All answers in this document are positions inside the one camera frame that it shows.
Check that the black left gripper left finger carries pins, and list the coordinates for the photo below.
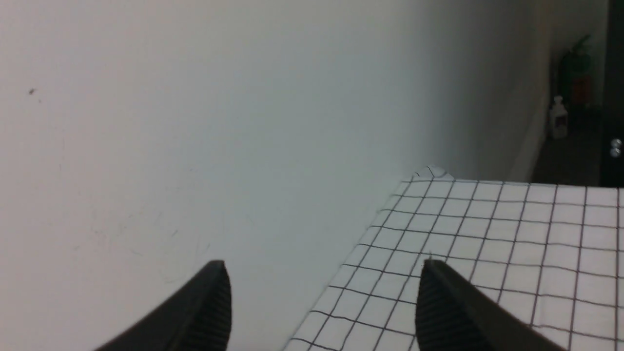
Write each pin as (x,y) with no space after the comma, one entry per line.
(197,317)

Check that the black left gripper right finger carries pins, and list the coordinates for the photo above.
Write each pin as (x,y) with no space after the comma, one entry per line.
(451,314)

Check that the white black-grid tablecloth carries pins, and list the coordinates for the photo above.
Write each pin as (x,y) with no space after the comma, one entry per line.
(550,255)

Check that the white bottle in background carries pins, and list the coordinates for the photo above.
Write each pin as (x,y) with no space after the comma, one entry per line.
(558,119)

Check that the dark fire extinguisher background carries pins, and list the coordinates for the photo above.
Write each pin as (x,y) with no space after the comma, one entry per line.
(575,78)

